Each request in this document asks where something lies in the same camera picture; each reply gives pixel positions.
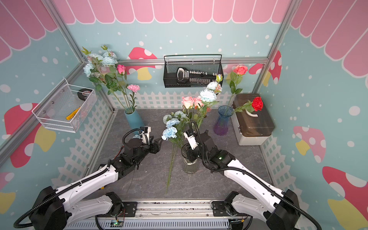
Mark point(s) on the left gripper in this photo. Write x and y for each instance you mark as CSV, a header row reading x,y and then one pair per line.
x,y
155,147

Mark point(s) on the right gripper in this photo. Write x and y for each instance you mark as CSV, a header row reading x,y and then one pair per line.
x,y
189,154

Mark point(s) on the clear glass vase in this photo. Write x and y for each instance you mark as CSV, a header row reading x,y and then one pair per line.
x,y
190,164

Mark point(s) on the double blue carnation stem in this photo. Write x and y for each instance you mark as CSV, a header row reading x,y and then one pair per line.
x,y
173,131

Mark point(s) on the single blue flower stem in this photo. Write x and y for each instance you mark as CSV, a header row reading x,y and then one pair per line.
x,y
137,136

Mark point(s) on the pale blue flower stem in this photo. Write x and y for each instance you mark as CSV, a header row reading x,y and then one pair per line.
x,y
173,153

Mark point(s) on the purple glass vase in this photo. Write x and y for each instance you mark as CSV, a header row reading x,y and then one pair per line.
x,y
221,126

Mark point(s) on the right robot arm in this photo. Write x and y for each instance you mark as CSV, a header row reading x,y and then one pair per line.
x,y
278,209

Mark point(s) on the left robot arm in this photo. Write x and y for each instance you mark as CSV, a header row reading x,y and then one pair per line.
x,y
55,209

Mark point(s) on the teal ceramic vase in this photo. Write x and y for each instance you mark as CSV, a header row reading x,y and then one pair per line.
x,y
133,118

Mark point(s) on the flowers in clear vase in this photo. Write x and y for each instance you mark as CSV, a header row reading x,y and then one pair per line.
x,y
207,98

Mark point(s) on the bouquet in teal vase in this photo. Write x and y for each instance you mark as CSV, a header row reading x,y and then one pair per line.
x,y
104,70

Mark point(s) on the pink roses stem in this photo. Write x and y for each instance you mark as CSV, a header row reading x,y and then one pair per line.
x,y
190,104

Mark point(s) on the brown lid storage box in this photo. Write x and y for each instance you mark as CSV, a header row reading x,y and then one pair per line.
x,y
251,128

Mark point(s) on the bit set tool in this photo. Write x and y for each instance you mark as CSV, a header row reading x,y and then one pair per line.
x,y
194,77

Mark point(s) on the red rose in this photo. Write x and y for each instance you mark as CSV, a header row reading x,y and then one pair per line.
x,y
251,106

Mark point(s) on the black tape roll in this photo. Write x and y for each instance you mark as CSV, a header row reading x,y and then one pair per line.
x,y
84,93

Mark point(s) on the coral pink rose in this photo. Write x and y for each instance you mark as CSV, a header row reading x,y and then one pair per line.
x,y
236,77

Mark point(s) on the yellow tool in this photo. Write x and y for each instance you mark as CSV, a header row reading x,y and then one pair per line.
x,y
72,115

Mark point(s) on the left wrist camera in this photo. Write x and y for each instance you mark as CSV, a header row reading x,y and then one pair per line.
x,y
145,134

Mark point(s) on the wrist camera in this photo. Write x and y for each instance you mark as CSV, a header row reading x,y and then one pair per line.
x,y
191,139
145,134

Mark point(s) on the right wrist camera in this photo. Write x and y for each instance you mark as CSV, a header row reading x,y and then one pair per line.
x,y
191,139

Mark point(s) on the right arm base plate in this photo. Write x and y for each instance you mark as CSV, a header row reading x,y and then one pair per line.
x,y
222,209

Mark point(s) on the black wire basket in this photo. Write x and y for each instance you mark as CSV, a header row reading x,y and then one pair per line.
x,y
210,63

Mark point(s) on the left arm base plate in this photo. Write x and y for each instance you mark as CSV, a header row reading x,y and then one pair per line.
x,y
125,209

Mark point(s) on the white wire basket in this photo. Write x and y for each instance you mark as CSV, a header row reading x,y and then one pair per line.
x,y
52,111

